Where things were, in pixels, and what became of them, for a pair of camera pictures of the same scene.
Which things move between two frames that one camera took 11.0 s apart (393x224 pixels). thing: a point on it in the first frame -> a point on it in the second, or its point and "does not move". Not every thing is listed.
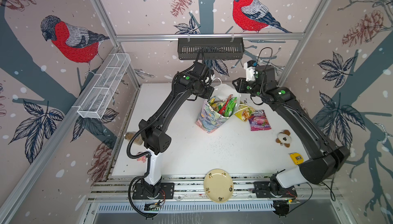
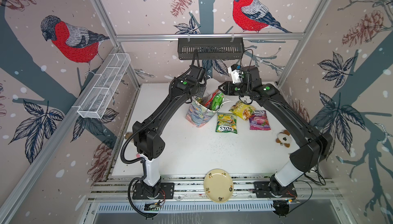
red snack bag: [222, 111] -> [207, 104]
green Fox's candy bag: [216, 103] -> [226, 122]
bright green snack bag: [230, 106] -> [217, 102]
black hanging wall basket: [213, 48] does not move
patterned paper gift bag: [209, 119] -> [198, 114]
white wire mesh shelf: [96, 101] does not move
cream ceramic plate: [218, 185] does not move
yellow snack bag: [244, 114] does not move
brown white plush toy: [283, 137] does not move
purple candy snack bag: [258, 120] does not move
